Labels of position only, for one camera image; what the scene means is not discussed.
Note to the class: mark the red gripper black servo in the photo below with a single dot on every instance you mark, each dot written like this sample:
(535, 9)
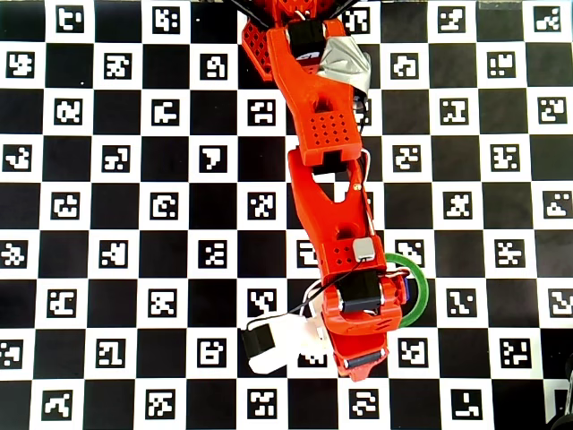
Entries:
(363, 359)

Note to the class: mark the blue plastic cube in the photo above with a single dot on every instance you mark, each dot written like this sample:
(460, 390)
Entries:
(405, 291)

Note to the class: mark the red robot arm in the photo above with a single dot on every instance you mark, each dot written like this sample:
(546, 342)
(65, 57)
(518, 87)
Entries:
(322, 134)

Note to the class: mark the red perforated robot base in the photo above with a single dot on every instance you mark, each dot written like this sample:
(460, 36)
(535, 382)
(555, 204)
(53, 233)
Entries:
(257, 49)

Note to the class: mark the black white checkerboard marker mat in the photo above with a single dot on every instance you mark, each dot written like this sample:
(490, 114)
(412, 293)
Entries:
(134, 224)

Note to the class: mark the translucent tape strip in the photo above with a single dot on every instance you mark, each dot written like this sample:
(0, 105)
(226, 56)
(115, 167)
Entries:
(499, 4)

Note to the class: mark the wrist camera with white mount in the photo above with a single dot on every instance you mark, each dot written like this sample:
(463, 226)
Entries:
(291, 340)

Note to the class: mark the grey duct tape patch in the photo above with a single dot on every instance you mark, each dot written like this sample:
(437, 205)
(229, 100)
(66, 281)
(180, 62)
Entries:
(344, 62)

